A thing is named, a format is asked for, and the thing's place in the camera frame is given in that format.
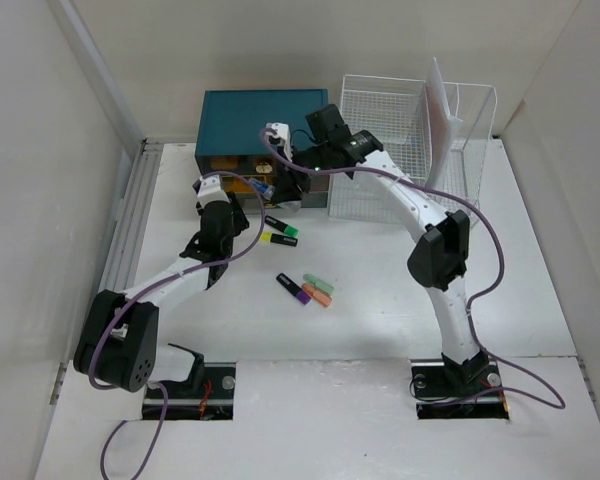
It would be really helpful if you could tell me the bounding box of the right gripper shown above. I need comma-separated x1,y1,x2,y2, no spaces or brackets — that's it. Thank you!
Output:
270,143,331,205

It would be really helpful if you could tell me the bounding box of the clear blue glue pen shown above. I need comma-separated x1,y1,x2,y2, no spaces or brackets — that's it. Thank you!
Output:
249,177,275,200

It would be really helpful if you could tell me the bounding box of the teal drawer organizer box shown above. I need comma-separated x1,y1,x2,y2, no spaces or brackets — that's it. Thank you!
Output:
195,89,329,185

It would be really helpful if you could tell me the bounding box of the clear mesh zip pouch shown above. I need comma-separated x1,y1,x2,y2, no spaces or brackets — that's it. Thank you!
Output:
425,57,463,189

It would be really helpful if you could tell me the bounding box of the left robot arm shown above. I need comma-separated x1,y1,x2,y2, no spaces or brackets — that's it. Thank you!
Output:
73,192,249,393

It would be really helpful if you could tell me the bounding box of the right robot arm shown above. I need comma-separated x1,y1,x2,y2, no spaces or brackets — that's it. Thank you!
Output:
261,104,489,399

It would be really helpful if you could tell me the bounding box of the green black highlighter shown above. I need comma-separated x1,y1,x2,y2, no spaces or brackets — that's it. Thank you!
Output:
264,215,298,238

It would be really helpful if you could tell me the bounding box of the yellow black highlighter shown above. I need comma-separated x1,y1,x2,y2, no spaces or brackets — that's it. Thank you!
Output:
260,232,298,247

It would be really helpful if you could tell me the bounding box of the purple black highlighter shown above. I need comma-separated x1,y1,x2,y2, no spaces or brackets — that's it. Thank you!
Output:
276,273,311,305

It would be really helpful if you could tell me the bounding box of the pastel green highlighter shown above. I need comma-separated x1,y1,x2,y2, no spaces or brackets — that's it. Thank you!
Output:
303,273,334,296

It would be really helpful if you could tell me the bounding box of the pastel orange highlighter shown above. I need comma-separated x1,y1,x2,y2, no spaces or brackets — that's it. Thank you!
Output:
301,283,332,308

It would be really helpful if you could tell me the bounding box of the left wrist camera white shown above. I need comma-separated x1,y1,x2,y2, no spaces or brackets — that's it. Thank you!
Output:
197,175,229,208

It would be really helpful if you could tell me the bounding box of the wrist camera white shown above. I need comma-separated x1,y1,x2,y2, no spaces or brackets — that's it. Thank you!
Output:
197,175,229,208
265,122,292,159

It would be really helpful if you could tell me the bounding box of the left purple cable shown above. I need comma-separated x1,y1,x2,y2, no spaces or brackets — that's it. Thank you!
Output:
87,172,276,479

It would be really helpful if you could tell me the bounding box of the purple cable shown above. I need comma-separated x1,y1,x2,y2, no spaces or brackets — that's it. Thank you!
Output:
87,172,276,479
258,127,567,411

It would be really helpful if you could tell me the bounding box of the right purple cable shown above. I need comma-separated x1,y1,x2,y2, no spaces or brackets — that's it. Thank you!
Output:
258,127,567,411

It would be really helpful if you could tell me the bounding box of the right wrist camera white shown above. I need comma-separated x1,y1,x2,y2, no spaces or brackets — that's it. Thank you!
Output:
265,122,292,159

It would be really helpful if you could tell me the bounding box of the aluminium rail frame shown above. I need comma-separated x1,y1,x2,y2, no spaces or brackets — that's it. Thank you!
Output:
86,139,162,316

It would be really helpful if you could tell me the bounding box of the white wire desk organizer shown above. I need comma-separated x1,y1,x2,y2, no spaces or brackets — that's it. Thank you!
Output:
328,75,497,224

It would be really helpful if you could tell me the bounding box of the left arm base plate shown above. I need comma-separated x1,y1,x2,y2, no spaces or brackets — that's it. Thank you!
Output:
163,363,237,421

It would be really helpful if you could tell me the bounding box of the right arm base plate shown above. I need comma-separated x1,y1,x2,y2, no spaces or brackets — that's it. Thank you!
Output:
409,359,509,420

